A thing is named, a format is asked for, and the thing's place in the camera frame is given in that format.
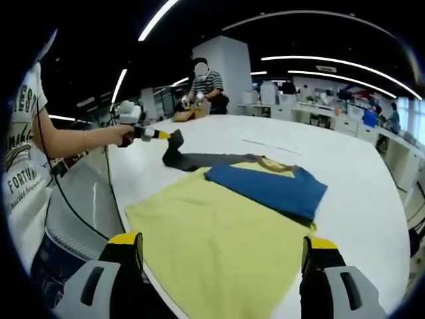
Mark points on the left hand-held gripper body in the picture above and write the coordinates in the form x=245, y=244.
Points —
x=131, y=114

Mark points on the ceiling light strips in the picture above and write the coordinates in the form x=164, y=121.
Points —
x=154, y=20

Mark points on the row of white cabinets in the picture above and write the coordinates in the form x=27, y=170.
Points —
x=401, y=156

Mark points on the tall white storage box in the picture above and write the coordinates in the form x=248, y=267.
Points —
x=268, y=94

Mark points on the brown cardboard box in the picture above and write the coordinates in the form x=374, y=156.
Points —
x=186, y=116

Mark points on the grey mesh chair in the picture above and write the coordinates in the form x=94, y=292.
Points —
x=86, y=206

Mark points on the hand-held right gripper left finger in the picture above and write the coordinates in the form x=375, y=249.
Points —
x=86, y=289

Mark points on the person in white shirt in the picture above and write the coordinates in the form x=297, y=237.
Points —
x=23, y=159

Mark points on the blue storage box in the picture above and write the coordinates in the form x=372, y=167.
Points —
x=371, y=118

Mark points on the yellow blue grey garment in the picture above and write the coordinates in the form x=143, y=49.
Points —
x=212, y=239

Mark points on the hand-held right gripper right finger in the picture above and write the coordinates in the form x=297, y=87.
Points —
x=345, y=292

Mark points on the person's left hand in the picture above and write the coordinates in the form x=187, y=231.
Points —
x=125, y=136

